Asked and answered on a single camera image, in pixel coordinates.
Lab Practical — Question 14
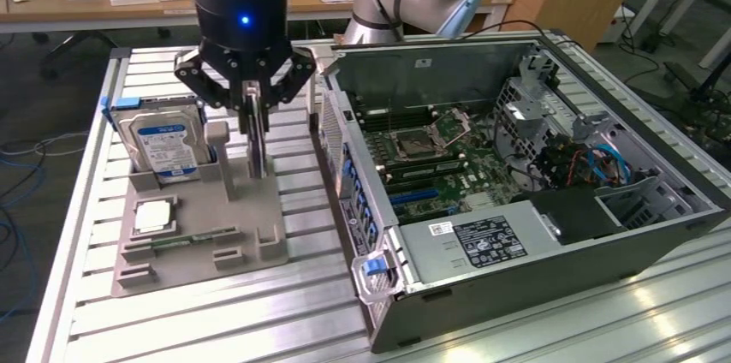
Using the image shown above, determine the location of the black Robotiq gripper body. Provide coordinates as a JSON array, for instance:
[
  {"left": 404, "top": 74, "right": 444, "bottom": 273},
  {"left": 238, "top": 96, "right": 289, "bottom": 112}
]
[{"left": 189, "top": 0, "right": 290, "bottom": 82}]

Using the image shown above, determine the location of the graphics card with metal bracket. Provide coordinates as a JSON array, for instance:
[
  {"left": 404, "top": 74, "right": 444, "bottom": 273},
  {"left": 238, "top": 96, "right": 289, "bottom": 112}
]
[{"left": 241, "top": 80, "right": 270, "bottom": 181}]

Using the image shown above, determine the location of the hard disk with blue rails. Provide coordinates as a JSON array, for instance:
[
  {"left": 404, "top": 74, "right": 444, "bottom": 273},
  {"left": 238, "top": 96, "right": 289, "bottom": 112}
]
[{"left": 99, "top": 90, "right": 209, "bottom": 187}]

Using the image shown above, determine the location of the black chair base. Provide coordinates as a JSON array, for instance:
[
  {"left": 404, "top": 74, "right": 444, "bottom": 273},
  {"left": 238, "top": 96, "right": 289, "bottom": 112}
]
[{"left": 31, "top": 30, "right": 115, "bottom": 80}]

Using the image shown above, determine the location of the CPU socket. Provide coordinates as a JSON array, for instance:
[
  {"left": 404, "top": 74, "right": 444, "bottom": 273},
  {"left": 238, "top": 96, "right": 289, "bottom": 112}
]
[{"left": 392, "top": 127, "right": 436, "bottom": 164}]

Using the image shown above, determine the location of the metal socket cover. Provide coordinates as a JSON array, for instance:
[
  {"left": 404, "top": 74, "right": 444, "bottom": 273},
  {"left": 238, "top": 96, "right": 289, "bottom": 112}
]
[{"left": 429, "top": 107, "right": 476, "bottom": 142}]

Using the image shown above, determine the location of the installed RAM stick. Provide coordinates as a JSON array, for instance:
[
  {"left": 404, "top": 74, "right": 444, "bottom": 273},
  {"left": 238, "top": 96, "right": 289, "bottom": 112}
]
[{"left": 385, "top": 158, "right": 465, "bottom": 182}]

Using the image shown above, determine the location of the silver CPU chip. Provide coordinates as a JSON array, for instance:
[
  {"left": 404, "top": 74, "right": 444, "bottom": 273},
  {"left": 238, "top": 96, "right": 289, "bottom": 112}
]
[{"left": 133, "top": 201, "right": 174, "bottom": 235}]

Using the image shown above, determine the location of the blue expansion slot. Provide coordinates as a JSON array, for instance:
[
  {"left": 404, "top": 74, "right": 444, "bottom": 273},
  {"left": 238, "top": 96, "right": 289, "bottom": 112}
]
[{"left": 388, "top": 188, "right": 441, "bottom": 206}]

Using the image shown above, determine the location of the loose green RAM stick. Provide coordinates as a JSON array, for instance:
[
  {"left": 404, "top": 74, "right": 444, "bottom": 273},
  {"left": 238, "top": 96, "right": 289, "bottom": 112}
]
[{"left": 149, "top": 228, "right": 237, "bottom": 249}]

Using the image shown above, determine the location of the green motherboard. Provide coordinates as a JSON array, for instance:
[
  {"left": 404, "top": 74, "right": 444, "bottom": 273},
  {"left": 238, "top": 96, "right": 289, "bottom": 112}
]
[{"left": 341, "top": 97, "right": 533, "bottom": 227}]

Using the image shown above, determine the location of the metal drive cage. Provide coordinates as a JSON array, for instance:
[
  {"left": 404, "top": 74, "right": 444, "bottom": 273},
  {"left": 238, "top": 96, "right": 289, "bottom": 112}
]
[{"left": 492, "top": 75, "right": 573, "bottom": 168}]

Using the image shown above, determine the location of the grey parts rack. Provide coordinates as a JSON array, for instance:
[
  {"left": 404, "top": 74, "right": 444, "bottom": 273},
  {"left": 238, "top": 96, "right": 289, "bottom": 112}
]
[{"left": 109, "top": 119, "right": 289, "bottom": 298}]

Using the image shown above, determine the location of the silver chipset heatsink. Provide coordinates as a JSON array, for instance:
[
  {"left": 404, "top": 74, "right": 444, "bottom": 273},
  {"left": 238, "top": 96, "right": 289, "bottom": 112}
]
[{"left": 472, "top": 193, "right": 504, "bottom": 211}]

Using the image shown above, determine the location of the blue case latch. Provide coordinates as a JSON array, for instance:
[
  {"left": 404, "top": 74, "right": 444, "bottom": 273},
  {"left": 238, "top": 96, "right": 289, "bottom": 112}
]
[{"left": 362, "top": 257, "right": 390, "bottom": 282}]

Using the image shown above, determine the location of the grey power supply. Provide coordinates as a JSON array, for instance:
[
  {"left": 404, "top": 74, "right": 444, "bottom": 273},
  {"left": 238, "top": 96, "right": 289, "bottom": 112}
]
[{"left": 397, "top": 201, "right": 564, "bottom": 288}]

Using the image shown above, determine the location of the open black PC case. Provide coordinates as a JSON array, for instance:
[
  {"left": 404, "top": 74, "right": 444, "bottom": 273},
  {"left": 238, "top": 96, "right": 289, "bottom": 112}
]
[{"left": 305, "top": 28, "right": 731, "bottom": 355}]

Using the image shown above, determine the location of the white floor cable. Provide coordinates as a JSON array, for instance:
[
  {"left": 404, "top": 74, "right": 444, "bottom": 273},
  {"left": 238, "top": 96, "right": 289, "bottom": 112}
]
[{"left": 0, "top": 130, "right": 87, "bottom": 158}]

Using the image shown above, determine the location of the blue floor cable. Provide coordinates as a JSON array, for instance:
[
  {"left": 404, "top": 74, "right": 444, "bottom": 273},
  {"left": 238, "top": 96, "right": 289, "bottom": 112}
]
[{"left": 0, "top": 156, "right": 50, "bottom": 322}]

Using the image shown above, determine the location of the thin black cable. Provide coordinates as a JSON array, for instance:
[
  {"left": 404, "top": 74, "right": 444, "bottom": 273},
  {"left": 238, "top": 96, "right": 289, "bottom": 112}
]
[{"left": 464, "top": 19, "right": 564, "bottom": 39}]

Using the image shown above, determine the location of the red and black power wire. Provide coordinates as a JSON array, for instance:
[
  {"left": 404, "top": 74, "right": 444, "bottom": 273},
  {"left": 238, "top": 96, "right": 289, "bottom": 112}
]
[{"left": 540, "top": 145, "right": 590, "bottom": 187}]

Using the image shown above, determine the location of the blue data wire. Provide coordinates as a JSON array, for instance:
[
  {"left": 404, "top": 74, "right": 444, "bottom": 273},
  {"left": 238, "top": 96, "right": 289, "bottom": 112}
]
[{"left": 586, "top": 146, "right": 632, "bottom": 187}]

